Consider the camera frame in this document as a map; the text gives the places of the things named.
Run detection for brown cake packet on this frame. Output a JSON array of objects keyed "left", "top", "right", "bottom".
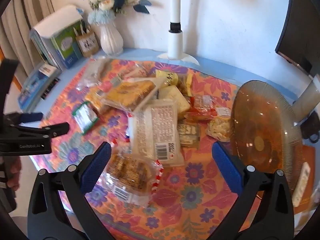
[{"left": 102, "top": 79, "right": 157, "bottom": 110}]

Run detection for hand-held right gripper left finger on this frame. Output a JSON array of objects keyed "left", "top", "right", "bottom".
[{"left": 27, "top": 141, "right": 118, "bottom": 240}]

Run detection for clear packet with red print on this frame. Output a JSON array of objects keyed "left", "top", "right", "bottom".
[{"left": 117, "top": 64, "right": 149, "bottom": 80}]

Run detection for small black object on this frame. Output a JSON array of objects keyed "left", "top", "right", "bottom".
[{"left": 301, "top": 112, "right": 320, "bottom": 143}]

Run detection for frosted glass cup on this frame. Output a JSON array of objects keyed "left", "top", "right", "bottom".
[{"left": 291, "top": 77, "right": 320, "bottom": 119}]

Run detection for yellow packet with black print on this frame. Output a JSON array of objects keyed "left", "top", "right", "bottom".
[{"left": 155, "top": 69, "right": 179, "bottom": 87}]

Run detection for orange biscuit packet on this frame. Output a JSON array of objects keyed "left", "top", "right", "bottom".
[{"left": 85, "top": 90, "right": 110, "bottom": 114}]

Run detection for dark brown snack packet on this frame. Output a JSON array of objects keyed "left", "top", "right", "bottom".
[{"left": 176, "top": 74, "right": 195, "bottom": 97}]

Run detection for green and white snack packet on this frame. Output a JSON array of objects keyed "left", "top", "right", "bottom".
[{"left": 72, "top": 101, "right": 99, "bottom": 133}]

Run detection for orange book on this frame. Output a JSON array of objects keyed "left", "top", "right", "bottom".
[{"left": 292, "top": 145, "right": 317, "bottom": 215}]

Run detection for beige curtain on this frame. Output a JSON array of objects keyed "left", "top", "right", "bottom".
[{"left": 0, "top": 0, "right": 54, "bottom": 80}]

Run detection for amber glass plate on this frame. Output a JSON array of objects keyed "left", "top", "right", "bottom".
[{"left": 230, "top": 80, "right": 304, "bottom": 195}]

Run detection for person's left hand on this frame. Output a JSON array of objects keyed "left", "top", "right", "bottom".
[{"left": 9, "top": 159, "right": 22, "bottom": 190}]

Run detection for clear round cookie packet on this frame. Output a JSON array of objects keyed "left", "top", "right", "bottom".
[{"left": 99, "top": 139, "right": 164, "bottom": 208}]

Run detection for brown pen holder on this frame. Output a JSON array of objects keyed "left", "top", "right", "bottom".
[{"left": 76, "top": 25, "right": 100, "bottom": 57}]

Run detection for red orange snack packet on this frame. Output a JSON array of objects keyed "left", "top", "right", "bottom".
[{"left": 185, "top": 95, "right": 217, "bottom": 122}]

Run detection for green and blue carton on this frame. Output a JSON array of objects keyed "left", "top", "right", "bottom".
[{"left": 29, "top": 4, "right": 85, "bottom": 70}]

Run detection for clear crumpled snack packet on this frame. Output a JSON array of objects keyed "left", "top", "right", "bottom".
[{"left": 75, "top": 59, "right": 110, "bottom": 92}]

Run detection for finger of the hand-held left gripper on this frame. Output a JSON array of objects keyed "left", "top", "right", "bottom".
[
  {"left": 4, "top": 112, "right": 43, "bottom": 126},
  {"left": 4, "top": 122, "right": 70, "bottom": 143}
]

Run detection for clear packet of white candies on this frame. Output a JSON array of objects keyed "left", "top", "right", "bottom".
[{"left": 206, "top": 107, "right": 232, "bottom": 142}]

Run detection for white remote control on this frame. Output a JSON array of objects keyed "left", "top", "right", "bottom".
[{"left": 291, "top": 161, "right": 312, "bottom": 207}]

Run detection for floral tablecloth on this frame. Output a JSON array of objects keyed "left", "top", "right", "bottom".
[{"left": 27, "top": 57, "right": 263, "bottom": 240}]

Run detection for white pole stand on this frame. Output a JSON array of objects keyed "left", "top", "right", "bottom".
[{"left": 157, "top": 0, "right": 200, "bottom": 65}]

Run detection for gold brown snack packet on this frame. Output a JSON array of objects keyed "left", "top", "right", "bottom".
[{"left": 177, "top": 122, "right": 202, "bottom": 148}]

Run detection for flat blue box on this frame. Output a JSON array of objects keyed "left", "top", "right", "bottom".
[{"left": 17, "top": 62, "right": 62, "bottom": 112}]

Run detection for black monitor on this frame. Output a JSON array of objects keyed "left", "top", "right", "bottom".
[{"left": 275, "top": 0, "right": 320, "bottom": 77}]

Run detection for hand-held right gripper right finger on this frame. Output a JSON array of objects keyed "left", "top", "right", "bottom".
[{"left": 211, "top": 141, "right": 295, "bottom": 240}]

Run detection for white ribbed vase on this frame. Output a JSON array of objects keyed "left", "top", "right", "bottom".
[{"left": 99, "top": 21, "right": 123, "bottom": 55}]

